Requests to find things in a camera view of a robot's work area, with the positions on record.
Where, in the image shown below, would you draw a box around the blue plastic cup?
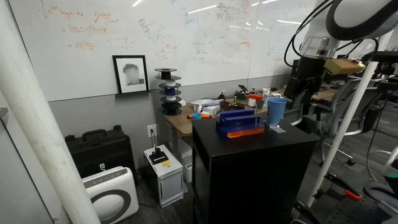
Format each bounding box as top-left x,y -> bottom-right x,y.
266,97 -> 288,129

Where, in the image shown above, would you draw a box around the orange-handled tool on floor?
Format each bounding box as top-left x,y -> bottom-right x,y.
326,173 -> 364,203

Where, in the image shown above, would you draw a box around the white cardboard boxes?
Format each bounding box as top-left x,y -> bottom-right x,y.
189,97 -> 224,119

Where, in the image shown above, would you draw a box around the orange flat item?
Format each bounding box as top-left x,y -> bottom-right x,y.
185,112 -> 214,121

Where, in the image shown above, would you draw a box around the thick white diagonal pole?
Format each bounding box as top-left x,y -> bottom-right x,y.
0,0 -> 102,224

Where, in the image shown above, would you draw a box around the large wall whiteboard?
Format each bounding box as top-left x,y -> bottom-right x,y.
7,0 -> 333,102

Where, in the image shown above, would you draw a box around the yellowish wrist camera box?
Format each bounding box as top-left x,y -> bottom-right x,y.
325,58 -> 367,78

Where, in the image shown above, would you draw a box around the black hard carrying case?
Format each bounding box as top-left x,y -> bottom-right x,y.
63,125 -> 137,178

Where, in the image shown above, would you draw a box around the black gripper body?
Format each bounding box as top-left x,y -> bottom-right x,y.
296,56 -> 327,101

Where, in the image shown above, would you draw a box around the stack of filament spools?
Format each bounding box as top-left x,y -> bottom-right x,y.
153,68 -> 184,117

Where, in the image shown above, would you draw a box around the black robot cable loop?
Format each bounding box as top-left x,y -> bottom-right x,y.
334,36 -> 380,60
282,0 -> 336,69

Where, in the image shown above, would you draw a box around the white wall outlet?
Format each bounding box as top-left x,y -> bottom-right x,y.
145,124 -> 159,139

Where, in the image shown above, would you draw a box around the black camera mount on pole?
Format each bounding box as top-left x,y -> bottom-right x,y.
361,50 -> 398,65

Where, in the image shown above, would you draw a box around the grey mesh office chair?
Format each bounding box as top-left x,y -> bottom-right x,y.
283,60 -> 308,127

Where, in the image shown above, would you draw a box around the framed black-and-white portrait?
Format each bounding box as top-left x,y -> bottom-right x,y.
112,54 -> 150,96

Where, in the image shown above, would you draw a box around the grey office chair with armrests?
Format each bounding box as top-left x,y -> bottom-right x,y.
310,79 -> 368,167

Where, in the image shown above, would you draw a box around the thin white tripod pole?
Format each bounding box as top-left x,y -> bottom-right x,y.
305,61 -> 380,209

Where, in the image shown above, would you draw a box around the small black device with cable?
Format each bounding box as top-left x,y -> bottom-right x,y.
148,145 -> 170,166

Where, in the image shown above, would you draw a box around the blue rack with orange base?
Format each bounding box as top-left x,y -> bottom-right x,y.
214,109 -> 267,141

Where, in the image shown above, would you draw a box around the wooden desk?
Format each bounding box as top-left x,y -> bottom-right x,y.
162,89 -> 341,140

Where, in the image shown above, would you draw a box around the white box-shaped device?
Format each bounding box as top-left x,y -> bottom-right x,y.
143,143 -> 185,209

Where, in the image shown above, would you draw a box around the white air purifier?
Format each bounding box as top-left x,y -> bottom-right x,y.
81,166 -> 140,224

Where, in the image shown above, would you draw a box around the black cabinet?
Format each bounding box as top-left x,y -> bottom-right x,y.
190,117 -> 321,224

